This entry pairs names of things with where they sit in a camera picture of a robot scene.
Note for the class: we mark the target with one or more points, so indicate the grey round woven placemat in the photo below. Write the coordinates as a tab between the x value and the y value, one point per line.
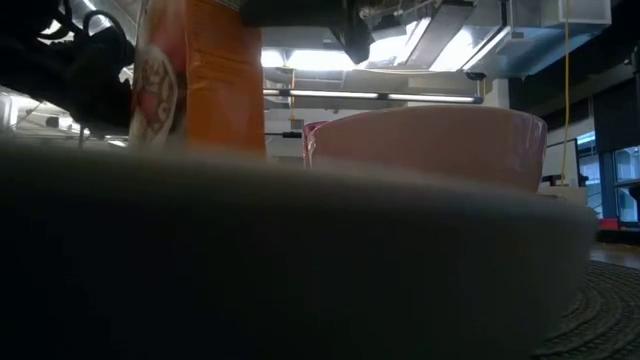
605	315

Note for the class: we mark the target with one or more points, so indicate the silver ceiling duct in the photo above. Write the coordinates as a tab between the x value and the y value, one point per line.
525	40

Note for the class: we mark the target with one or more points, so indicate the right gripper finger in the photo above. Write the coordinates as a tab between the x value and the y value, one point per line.
360	42

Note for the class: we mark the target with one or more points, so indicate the red block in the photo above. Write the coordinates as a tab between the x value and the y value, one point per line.
610	224

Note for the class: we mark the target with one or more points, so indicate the blue post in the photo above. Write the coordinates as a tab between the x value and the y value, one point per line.
609	185

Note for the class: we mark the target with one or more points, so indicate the pale round bowl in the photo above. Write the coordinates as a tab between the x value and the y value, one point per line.
425	145

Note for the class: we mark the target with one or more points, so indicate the orange cereal box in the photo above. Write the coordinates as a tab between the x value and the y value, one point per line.
220	90

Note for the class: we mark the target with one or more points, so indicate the black aluminium table frame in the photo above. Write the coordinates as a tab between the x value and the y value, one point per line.
620	237

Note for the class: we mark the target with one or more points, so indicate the pale green round plate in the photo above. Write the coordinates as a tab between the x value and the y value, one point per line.
250	275

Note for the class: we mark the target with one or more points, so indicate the long ceiling light tube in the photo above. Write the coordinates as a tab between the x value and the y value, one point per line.
350	94

